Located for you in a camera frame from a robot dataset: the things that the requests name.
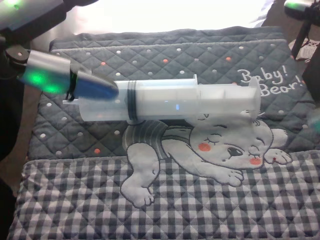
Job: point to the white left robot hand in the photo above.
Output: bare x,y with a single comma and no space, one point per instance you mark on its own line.
50,67

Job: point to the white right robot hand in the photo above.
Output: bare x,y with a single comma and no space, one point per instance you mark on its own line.
296,4

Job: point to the grey quilt with bear print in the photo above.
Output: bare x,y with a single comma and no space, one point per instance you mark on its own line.
100,200

